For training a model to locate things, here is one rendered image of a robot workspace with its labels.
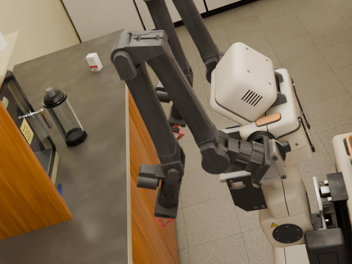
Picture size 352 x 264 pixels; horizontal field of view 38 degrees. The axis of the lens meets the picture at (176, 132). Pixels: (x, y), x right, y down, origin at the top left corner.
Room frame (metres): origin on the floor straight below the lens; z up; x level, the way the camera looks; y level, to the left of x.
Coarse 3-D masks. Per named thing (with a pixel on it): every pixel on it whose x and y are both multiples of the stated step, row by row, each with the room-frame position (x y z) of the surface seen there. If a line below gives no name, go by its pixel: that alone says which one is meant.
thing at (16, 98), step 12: (12, 84) 1.72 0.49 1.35; (0, 96) 1.58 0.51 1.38; (12, 96) 1.66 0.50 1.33; (24, 96) 1.75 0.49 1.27; (12, 108) 1.61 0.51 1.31; (24, 108) 1.70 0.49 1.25; (36, 120) 1.73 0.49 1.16; (36, 132) 1.68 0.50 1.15; (36, 144) 1.63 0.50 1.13; (48, 144) 1.72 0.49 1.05; (36, 156) 1.57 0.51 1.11; (48, 156) 1.66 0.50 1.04; (48, 168) 1.60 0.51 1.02
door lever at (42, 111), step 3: (39, 111) 1.72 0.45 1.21; (42, 111) 1.71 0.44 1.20; (30, 114) 1.72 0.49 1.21; (33, 114) 1.72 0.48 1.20; (36, 114) 1.72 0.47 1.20; (42, 114) 1.71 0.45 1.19; (45, 114) 1.72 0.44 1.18; (33, 117) 1.72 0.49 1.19; (42, 117) 1.71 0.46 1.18; (45, 117) 1.71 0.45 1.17; (45, 120) 1.71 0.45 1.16; (48, 120) 1.71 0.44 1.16; (48, 123) 1.71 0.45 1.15; (48, 126) 1.71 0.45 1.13; (51, 126) 1.71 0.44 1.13
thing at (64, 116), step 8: (64, 96) 1.83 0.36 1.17; (64, 104) 1.82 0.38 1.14; (56, 112) 1.81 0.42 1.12; (64, 112) 1.81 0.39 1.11; (72, 112) 1.84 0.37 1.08; (56, 120) 1.82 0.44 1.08; (64, 120) 1.81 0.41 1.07; (72, 120) 1.82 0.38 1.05; (64, 128) 1.81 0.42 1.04; (72, 128) 1.81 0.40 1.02; (80, 128) 1.83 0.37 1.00; (64, 136) 1.82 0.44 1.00; (72, 136) 1.81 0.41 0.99
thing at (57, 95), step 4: (48, 88) 1.86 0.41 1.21; (48, 92) 1.84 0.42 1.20; (52, 92) 1.84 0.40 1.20; (56, 92) 1.86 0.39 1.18; (60, 92) 1.85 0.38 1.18; (48, 96) 1.85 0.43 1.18; (52, 96) 1.84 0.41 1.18; (56, 96) 1.83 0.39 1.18; (60, 96) 1.83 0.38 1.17; (44, 100) 1.84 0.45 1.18; (48, 100) 1.82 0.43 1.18; (52, 100) 1.82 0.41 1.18; (56, 100) 1.81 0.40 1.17; (48, 104) 1.81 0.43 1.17
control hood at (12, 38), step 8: (16, 32) 1.75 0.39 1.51; (8, 40) 1.71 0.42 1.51; (16, 40) 1.69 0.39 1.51; (8, 48) 1.64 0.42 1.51; (0, 56) 1.60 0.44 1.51; (8, 56) 1.57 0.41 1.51; (0, 64) 1.53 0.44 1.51; (8, 64) 1.53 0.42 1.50; (0, 72) 1.47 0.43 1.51; (0, 80) 1.45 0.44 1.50; (0, 88) 1.45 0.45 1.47
